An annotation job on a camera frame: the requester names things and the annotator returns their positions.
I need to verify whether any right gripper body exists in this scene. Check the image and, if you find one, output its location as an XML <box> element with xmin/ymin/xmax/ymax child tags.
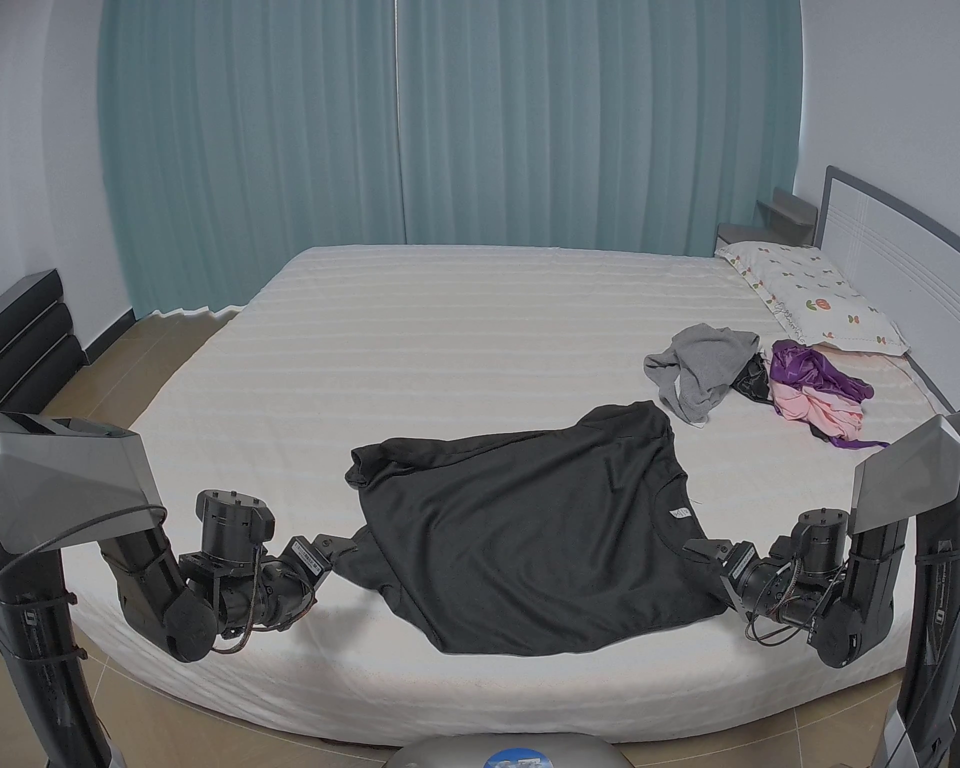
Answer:
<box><xmin>716</xmin><ymin>540</ymin><xmax>774</xmax><ymax>620</ymax></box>

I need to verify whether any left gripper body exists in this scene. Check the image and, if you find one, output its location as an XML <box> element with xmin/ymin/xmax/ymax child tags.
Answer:
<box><xmin>279</xmin><ymin>532</ymin><xmax>340</xmax><ymax>597</ymax></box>

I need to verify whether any black T-shirt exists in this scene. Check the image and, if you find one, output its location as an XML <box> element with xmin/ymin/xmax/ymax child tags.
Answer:
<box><xmin>330</xmin><ymin>400</ymin><xmax>740</xmax><ymax>657</ymax></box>

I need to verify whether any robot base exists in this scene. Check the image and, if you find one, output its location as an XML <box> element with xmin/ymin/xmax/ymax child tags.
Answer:
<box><xmin>386</xmin><ymin>735</ymin><xmax>627</xmax><ymax>768</ymax></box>

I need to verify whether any bed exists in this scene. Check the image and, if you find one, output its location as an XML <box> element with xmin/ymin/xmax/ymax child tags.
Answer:
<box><xmin>60</xmin><ymin>165</ymin><xmax>960</xmax><ymax>751</ymax></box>

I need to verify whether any pink garment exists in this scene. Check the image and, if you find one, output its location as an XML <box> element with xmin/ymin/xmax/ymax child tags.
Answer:
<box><xmin>772</xmin><ymin>382</ymin><xmax>867</xmax><ymax>444</ymax></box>

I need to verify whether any black garment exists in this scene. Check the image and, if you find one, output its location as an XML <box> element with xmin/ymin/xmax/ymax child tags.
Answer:
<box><xmin>731</xmin><ymin>354</ymin><xmax>774</xmax><ymax>406</ymax></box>

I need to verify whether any purple garment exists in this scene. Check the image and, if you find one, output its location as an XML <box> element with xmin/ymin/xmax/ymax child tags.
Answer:
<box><xmin>768</xmin><ymin>339</ymin><xmax>891</xmax><ymax>453</ymax></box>

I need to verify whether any grey garment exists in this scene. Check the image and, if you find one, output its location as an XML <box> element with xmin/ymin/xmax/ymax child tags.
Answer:
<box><xmin>643</xmin><ymin>322</ymin><xmax>762</xmax><ymax>429</ymax></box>

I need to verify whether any white printed pillow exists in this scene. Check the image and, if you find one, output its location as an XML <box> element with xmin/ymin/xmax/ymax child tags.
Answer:
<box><xmin>714</xmin><ymin>240</ymin><xmax>912</xmax><ymax>355</ymax></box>

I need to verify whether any black chest of drawers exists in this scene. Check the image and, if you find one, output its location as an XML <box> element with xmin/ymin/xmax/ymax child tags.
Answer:
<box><xmin>0</xmin><ymin>268</ymin><xmax>85</xmax><ymax>421</ymax></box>

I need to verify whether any grey bedside table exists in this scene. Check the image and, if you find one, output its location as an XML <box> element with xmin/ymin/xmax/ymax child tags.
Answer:
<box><xmin>716</xmin><ymin>187</ymin><xmax>819</xmax><ymax>252</ymax></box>

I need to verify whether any blue-green curtain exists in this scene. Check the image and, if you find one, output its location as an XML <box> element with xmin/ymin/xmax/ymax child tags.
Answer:
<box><xmin>97</xmin><ymin>0</ymin><xmax>402</xmax><ymax>320</ymax></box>
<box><xmin>396</xmin><ymin>0</ymin><xmax>804</xmax><ymax>260</ymax></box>

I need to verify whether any black cable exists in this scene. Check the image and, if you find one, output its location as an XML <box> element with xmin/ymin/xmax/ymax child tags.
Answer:
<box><xmin>0</xmin><ymin>504</ymin><xmax>169</xmax><ymax>579</ymax></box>

